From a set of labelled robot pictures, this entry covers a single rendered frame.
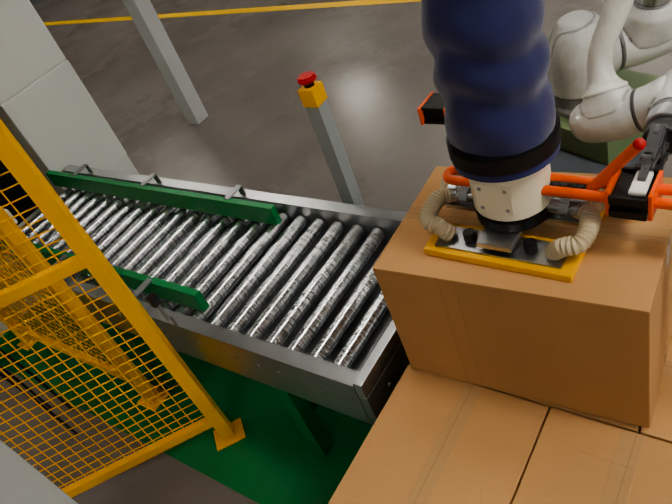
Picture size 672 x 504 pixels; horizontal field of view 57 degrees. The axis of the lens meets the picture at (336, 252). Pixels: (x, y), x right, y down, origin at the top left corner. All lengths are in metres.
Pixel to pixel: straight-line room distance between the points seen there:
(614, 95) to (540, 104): 0.38
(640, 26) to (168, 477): 2.21
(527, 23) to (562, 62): 0.82
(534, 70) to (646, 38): 0.83
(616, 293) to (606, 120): 0.45
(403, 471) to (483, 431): 0.22
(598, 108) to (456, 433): 0.85
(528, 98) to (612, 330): 0.49
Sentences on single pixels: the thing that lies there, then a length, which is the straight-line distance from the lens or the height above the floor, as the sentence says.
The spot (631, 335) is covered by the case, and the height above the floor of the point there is 0.88.
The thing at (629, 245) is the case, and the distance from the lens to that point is 1.41.
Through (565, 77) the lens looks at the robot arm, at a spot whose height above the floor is 0.96.
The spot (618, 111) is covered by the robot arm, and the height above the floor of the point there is 1.08.
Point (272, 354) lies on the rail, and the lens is 1.90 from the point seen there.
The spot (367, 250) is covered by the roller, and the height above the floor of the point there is 0.54.
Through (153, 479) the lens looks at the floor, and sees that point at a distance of 2.66.
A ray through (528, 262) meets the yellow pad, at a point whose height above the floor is 0.97.
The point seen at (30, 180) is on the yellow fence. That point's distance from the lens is 1.82.
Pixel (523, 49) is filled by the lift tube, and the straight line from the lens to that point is 1.16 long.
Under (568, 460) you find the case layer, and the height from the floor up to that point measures 0.54.
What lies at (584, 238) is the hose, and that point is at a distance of 1.31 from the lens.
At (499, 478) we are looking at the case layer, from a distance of 1.56.
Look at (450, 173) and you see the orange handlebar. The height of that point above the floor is 1.09.
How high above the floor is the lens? 1.93
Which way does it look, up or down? 39 degrees down
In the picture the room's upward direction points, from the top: 23 degrees counter-clockwise
